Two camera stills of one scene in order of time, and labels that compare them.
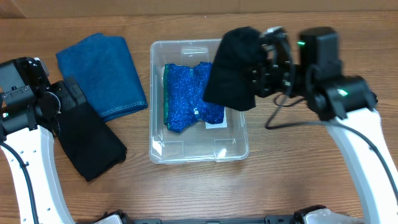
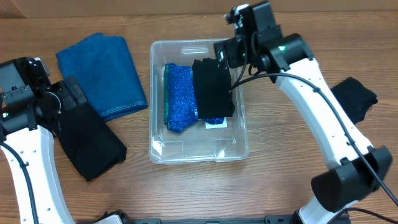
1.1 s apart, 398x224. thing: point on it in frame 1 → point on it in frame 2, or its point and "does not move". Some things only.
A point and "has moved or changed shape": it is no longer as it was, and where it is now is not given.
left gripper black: (68, 102) does not move
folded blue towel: (103, 65) does not move
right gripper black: (261, 70) → (231, 46)
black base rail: (279, 219) does not move
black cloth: (231, 84) has moved or changed shape
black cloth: (84, 136) does not move
